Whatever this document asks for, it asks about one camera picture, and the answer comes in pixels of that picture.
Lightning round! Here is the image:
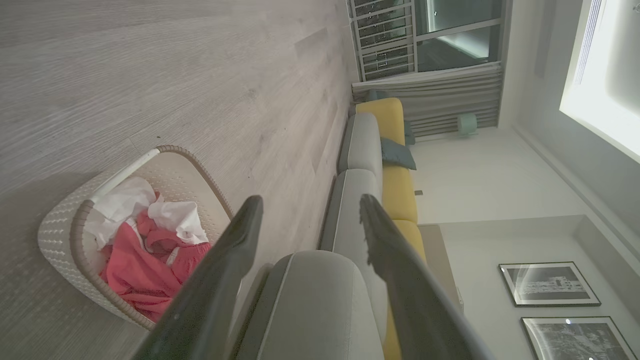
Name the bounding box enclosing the grey pleated curtain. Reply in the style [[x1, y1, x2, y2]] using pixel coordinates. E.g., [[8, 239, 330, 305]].
[[351, 62, 502, 138]]

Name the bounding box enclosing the white cloth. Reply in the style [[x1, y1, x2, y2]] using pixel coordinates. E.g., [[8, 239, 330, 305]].
[[85, 176, 210, 251]]

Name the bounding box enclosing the window with white railing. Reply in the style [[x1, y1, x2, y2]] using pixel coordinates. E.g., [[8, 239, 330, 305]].
[[347, 0, 507, 82]]

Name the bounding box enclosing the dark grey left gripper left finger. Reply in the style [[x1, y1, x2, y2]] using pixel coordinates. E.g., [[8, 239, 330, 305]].
[[132, 195, 264, 360]]

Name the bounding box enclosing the large teal pillow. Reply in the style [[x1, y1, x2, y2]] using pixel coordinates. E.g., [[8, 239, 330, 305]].
[[381, 137, 417, 171]]

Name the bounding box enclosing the grey-green sofa cushion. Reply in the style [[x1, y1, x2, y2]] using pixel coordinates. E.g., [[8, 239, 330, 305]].
[[235, 97, 428, 360]]

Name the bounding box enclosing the cream perforated laundry basket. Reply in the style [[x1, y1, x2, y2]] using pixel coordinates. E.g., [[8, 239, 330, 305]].
[[37, 145, 236, 332]]

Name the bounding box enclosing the pale green cylindrical lamp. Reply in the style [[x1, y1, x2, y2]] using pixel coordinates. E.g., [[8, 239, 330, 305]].
[[457, 113, 479, 137]]

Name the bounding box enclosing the red garment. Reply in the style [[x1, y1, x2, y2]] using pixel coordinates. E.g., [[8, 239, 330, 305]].
[[100, 192, 213, 323]]

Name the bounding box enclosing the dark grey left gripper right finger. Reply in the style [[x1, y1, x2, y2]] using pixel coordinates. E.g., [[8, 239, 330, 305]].
[[359, 194, 497, 360]]

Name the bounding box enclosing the black framed picture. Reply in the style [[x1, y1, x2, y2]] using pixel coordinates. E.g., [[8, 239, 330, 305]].
[[498, 261, 602, 307], [521, 316, 639, 360]]

